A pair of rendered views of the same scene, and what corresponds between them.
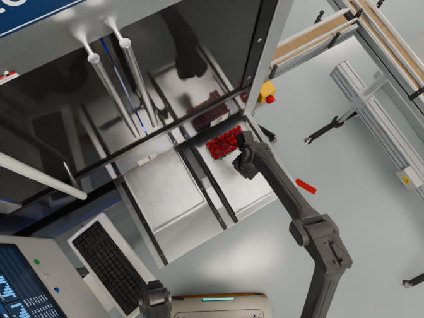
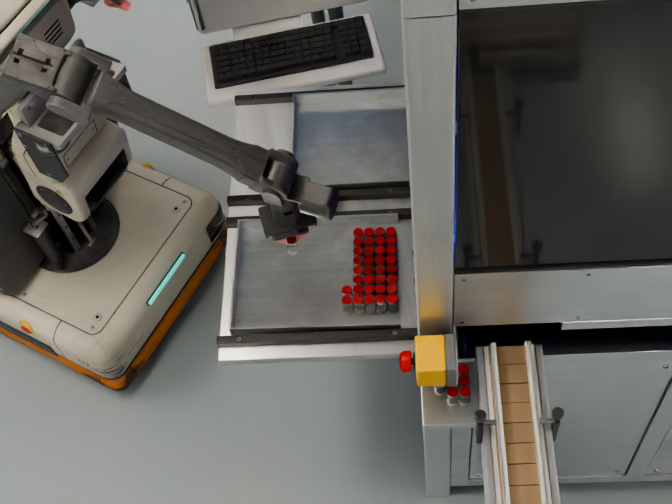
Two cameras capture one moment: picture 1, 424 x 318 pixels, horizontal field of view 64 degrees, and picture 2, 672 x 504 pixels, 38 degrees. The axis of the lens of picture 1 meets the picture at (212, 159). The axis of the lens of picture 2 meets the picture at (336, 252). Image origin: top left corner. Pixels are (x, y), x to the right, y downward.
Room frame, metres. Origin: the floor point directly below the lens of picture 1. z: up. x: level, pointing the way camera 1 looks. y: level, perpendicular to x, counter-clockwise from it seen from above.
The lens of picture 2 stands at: (1.14, -0.81, 2.62)
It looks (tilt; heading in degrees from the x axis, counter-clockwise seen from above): 58 degrees down; 136
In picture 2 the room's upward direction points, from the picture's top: 10 degrees counter-clockwise
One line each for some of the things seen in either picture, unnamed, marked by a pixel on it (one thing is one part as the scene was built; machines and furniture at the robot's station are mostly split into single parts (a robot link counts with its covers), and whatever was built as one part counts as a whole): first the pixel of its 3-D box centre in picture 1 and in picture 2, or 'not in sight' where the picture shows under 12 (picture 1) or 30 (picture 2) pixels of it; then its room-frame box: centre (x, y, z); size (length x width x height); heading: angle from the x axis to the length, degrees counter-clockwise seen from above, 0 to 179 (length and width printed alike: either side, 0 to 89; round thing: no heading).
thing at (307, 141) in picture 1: (335, 123); not in sight; (0.99, -0.86, 0.07); 0.50 x 0.08 x 0.14; 127
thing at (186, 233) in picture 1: (203, 178); (337, 211); (0.30, 0.03, 0.87); 0.70 x 0.48 x 0.02; 127
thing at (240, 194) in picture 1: (240, 166); (316, 273); (0.37, -0.13, 0.90); 0.34 x 0.26 x 0.04; 36
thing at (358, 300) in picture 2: (231, 149); (358, 270); (0.44, -0.08, 0.90); 0.18 x 0.02 x 0.05; 126
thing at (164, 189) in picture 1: (161, 183); (368, 139); (0.25, 0.21, 0.90); 0.34 x 0.26 x 0.04; 37
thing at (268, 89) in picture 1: (264, 90); (434, 360); (0.70, -0.19, 0.99); 0.08 x 0.07 x 0.07; 37
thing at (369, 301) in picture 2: (228, 146); (369, 270); (0.46, -0.07, 0.90); 0.18 x 0.02 x 0.05; 126
